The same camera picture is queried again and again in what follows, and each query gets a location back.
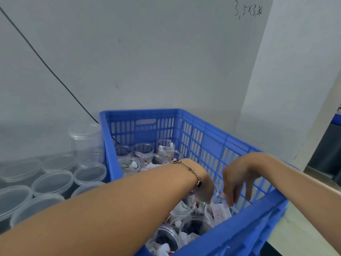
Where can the person's left hand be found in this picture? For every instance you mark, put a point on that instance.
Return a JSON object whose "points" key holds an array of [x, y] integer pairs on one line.
{"points": [[205, 184]]}

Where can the person's right forearm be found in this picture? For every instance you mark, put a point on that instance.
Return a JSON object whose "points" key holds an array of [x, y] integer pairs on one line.
{"points": [[309, 200]]}

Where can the group of lidded jars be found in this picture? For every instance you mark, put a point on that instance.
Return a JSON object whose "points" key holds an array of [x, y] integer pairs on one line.
{"points": [[48, 178]]}

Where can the person's right hand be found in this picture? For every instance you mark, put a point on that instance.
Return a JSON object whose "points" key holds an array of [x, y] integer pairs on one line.
{"points": [[245, 170]]}

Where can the blue slatted crate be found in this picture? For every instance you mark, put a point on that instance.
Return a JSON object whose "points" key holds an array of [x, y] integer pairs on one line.
{"points": [[144, 122]]}

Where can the person's left forearm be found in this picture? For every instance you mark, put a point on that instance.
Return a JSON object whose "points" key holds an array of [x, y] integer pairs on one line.
{"points": [[96, 221]]}

